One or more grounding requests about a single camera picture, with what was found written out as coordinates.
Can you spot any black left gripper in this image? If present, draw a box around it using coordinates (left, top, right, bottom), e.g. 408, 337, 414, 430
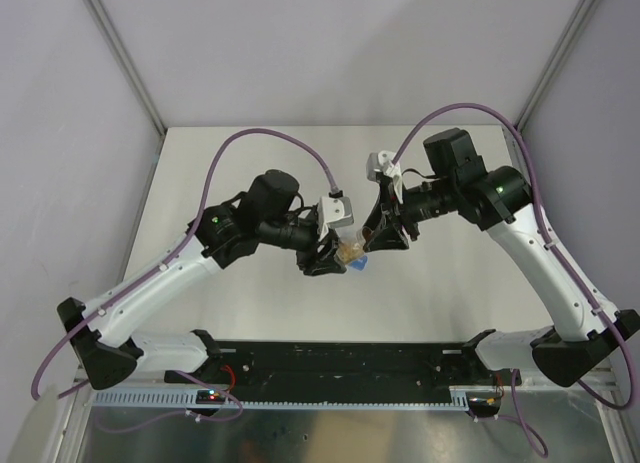
259, 211, 346, 276

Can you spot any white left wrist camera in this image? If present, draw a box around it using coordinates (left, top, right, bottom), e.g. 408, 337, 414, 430
317, 196, 354, 240

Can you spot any white slotted cable duct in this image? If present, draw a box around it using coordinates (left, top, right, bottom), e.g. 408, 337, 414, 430
87, 382, 474, 414

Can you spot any amber pill bottle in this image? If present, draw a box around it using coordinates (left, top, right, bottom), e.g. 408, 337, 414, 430
336, 228, 370, 265

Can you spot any aluminium frame post right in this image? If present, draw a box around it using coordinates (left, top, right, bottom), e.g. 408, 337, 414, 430
514, 0, 602, 133

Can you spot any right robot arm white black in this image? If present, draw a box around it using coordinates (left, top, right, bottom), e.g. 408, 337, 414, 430
363, 128, 639, 387

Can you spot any aluminium frame post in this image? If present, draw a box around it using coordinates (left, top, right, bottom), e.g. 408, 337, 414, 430
82, 0, 168, 138
514, 0, 602, 133

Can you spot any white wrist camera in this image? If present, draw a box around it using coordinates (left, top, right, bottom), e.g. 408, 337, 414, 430
317, 196, 354, 240
366, 150, 403, 203

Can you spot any small electronics board with leds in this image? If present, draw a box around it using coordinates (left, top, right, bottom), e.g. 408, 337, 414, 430
195, 390, 226, 405

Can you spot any blue weekly pill organizer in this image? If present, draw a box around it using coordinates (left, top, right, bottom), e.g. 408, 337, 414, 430
348, 255, 368, 271

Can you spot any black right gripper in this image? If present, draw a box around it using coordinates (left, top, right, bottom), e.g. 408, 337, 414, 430
363, 175, 458, 251

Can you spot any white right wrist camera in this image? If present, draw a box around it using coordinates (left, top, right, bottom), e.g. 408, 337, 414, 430
366, 150, 403, 203

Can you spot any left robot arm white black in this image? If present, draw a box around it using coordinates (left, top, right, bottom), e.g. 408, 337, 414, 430
57, 170, 353, 390

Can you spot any aluminium frame post left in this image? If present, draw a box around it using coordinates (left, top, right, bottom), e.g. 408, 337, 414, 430
82, 0, 168, 138

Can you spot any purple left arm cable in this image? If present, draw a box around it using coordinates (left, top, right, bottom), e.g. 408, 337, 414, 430
30, 127, 344, 402

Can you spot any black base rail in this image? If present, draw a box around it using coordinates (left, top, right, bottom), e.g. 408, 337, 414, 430
194, 340, 513, 405

